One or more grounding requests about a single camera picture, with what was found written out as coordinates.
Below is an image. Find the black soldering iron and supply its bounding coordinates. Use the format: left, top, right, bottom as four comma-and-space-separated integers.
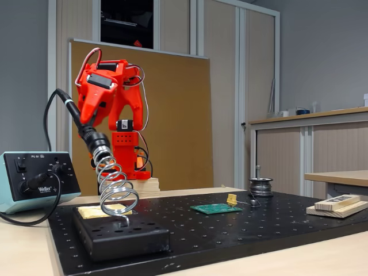
56, 88, 116, 173

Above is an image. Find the wooden desk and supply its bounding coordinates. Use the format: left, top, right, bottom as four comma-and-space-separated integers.
304, 170, 368, 201

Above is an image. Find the wooden plank with Kapla print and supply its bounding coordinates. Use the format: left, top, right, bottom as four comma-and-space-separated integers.
314, 194, 362, 210

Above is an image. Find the teal Weller soldering station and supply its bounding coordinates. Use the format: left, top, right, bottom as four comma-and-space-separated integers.
0, 151, 82, 215

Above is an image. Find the thin solder wire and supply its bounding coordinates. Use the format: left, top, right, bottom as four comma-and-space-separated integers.
237, 194, 262, 208

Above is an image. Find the plain wooden plank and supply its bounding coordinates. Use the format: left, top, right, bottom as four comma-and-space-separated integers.
306, 200, 368, 219

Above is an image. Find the grey metal rail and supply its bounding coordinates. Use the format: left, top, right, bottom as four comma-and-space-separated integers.
269, 79, 276, 113

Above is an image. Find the clear plastic container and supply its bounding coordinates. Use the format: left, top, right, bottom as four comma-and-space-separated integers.
266, 110, 290, 119

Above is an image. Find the black device inside cabinet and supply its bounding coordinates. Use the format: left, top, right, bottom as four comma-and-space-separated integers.
100, 0, 155, 49

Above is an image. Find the black perforated breadboard plate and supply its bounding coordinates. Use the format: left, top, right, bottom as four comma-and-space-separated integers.
47, 190, 368, 276

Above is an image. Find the tall beige shutter cabinet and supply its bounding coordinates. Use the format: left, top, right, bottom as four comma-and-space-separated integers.
48, 0, 281, 190

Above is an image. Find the yellow cleaning sponge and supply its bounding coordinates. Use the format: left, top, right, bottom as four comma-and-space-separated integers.
78, 202, 133, 220

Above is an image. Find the green circuit board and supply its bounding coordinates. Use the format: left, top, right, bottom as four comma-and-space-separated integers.
190, 202, 243, 215

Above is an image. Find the low cabinet with wooden top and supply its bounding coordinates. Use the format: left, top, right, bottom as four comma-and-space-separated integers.
248, 106, 368, 199

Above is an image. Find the solder wire spool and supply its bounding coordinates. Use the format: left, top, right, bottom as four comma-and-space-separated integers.
248, 177, 274, 197

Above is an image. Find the gripper servo cable loop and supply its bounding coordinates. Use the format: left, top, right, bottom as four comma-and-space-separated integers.
75, 47, 103, 86

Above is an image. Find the black stand with spring holder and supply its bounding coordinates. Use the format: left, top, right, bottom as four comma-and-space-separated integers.
71, 132, 171, 262

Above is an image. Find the arm servo cable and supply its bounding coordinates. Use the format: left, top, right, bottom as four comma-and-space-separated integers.
123, 65, 150, 136

